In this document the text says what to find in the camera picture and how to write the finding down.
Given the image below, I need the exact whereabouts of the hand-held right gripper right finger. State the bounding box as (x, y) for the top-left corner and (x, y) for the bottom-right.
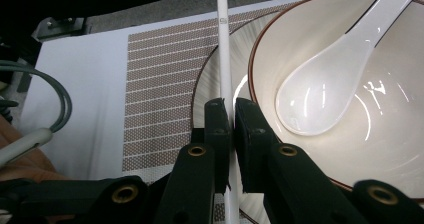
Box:
(234, 97), (278, 193)

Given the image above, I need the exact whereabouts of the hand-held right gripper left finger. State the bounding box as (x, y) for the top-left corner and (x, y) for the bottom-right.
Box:
(191, 97), (232, 195)

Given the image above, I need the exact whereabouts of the white ribbed plate dark rim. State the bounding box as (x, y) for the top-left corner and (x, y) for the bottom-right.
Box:
(190, 10), (284, 224)

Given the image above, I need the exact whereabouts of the white ceramic spoon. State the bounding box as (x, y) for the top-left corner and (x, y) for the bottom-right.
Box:
(274, 0), (424, 137)

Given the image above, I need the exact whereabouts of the single white chopstick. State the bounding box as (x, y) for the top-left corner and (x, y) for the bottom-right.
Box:
(216, 0), (242, 224)

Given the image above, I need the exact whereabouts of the white bowl dark rim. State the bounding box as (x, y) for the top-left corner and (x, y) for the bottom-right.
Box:
(248, 0), (424, 203)

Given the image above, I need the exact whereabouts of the grey striped placemat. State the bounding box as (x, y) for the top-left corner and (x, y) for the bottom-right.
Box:
(121, 0), (424, 224)

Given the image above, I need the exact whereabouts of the grey metal stand foot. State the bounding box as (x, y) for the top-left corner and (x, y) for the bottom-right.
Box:
(32, 16), (88, 42)

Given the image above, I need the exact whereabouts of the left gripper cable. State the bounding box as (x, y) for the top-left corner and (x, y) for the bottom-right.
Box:
(0, 59), (74, 170)

